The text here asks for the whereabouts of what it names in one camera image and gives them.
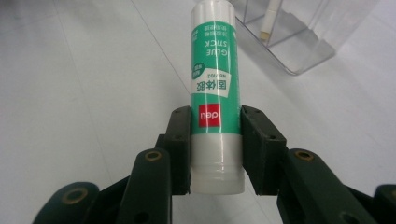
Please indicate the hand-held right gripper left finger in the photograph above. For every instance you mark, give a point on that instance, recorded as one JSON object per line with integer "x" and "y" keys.
{"x": 149, "y": 186}

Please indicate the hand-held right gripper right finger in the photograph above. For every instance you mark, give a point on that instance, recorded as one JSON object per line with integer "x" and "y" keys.
{"x": 292, "y": 186}

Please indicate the green and white glue stick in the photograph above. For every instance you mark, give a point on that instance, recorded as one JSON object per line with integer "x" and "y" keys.
{"x": 214, "y": 77}

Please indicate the clear plastic pen holder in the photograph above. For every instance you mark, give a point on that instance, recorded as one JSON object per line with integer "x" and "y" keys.
{"x": 311, "y": 53}

